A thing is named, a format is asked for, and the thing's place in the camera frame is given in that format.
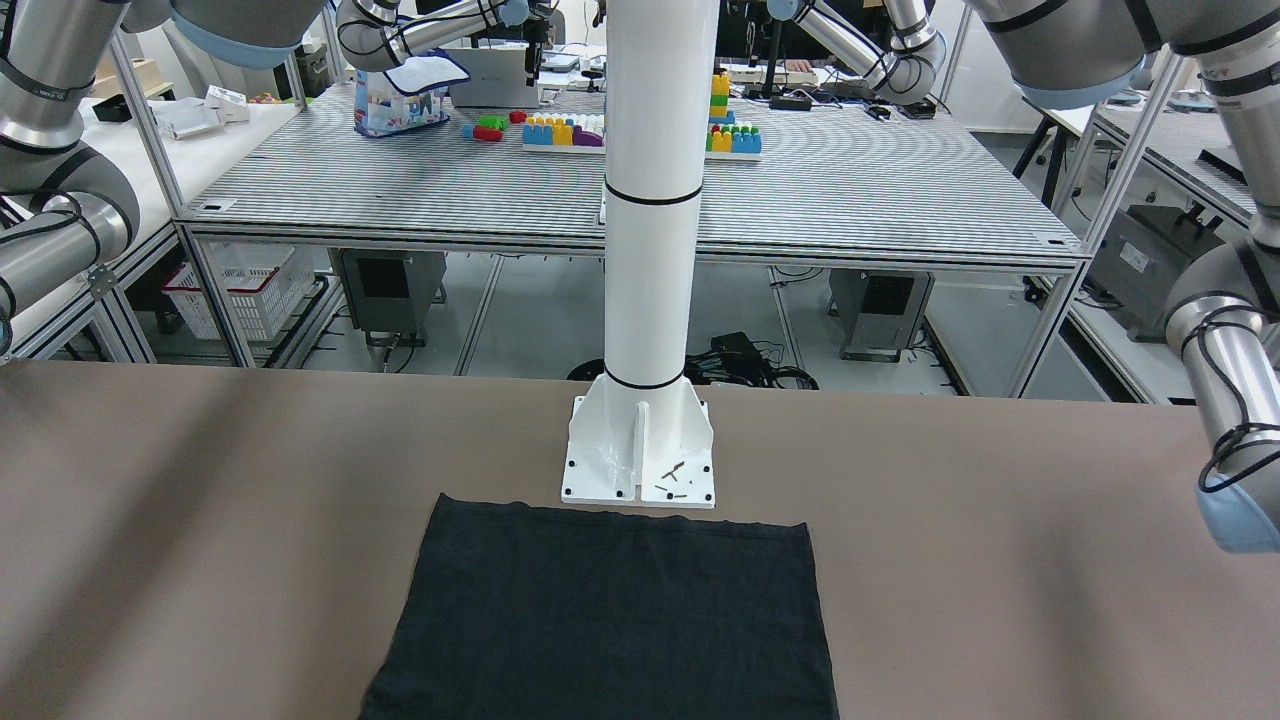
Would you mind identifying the black graphic t-shirt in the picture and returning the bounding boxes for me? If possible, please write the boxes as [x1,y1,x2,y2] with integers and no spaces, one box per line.
[358,495,840,719]

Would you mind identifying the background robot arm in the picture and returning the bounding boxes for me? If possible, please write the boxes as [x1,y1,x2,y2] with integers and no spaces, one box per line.
[335,1,553,73]

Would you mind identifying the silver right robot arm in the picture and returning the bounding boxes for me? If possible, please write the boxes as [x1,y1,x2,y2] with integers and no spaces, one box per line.
[1,1,323,350]

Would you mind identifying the striped metal workbench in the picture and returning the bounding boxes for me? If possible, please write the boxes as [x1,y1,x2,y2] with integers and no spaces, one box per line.
[180,86,1089,397]

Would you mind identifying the colourful toy block set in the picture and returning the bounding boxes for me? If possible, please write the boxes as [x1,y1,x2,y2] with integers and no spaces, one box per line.
[460,68,764,161]

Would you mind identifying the blue white printed bag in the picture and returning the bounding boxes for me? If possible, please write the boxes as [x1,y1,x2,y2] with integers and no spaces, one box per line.
[353,50,471,138]

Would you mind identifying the white plastic basket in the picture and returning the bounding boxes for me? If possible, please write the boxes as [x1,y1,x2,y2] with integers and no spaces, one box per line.
[161,243,315,342]

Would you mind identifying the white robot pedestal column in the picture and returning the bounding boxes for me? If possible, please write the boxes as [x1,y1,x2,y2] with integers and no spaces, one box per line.
[561,1,718,509]

